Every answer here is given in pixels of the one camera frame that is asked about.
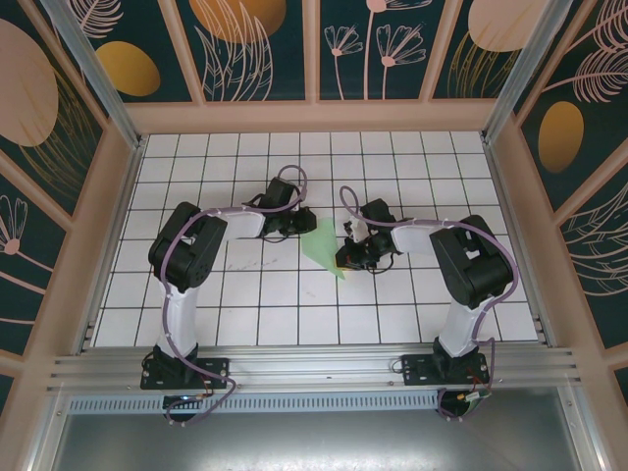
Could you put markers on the light green paper sheet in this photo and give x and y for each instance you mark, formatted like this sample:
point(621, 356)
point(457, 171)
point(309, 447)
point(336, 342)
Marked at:
point(321, 245)

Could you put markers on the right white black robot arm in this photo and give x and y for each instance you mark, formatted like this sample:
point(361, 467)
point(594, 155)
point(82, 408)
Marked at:
point(458, 329)

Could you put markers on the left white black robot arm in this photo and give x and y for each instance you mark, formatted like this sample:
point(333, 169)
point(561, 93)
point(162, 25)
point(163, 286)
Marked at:
point(179, 319)

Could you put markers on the grey metal sheet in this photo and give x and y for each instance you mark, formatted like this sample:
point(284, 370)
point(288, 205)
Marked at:
point(314, 441)

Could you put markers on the small green circuit board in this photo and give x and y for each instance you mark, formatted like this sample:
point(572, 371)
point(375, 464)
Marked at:
point(476, 396)

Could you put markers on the aluminium mounting rail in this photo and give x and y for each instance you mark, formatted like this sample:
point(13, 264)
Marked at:
point(314, 365)

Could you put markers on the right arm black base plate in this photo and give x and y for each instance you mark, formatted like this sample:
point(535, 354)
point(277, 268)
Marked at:
point(417, 370)

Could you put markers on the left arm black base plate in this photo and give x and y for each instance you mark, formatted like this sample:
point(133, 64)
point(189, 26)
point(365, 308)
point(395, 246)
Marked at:
point(216, 373)

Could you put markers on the aluminium frame post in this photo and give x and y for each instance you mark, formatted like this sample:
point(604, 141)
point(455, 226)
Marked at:
point(525, 73)
point(95, 73)

